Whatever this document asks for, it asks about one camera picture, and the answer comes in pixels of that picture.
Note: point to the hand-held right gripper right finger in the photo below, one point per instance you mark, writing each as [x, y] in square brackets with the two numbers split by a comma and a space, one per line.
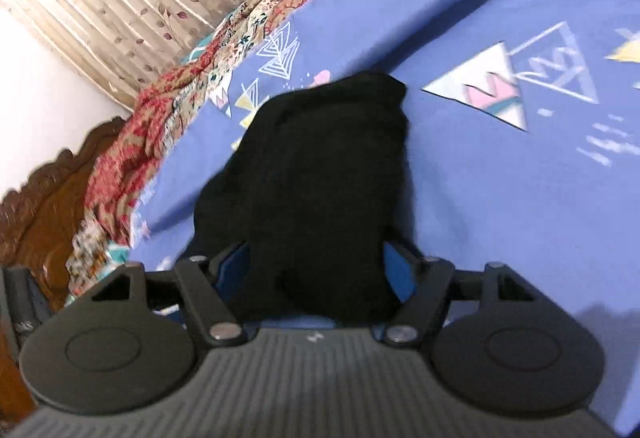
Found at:
[400, 268]

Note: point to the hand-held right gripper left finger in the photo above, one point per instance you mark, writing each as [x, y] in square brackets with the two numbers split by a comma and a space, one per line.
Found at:
[232, 268]

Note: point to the black pants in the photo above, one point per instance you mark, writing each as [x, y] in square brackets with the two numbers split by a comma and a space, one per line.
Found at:
[310, 178]

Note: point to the blue printed bed sheet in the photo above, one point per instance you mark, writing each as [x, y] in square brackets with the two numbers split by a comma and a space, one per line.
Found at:
[500, 193]

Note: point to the brown patterned cloth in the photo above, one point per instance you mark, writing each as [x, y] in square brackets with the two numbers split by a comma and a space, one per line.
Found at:
[87, 258]

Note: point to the red floral blanket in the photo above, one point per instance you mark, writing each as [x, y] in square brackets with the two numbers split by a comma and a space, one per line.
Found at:
[130, 153]

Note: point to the carved wooden headboard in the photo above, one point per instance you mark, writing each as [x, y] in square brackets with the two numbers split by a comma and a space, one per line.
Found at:
[50, 213]

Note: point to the dark grey object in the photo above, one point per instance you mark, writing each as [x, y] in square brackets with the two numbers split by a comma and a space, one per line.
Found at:
[22, 308]

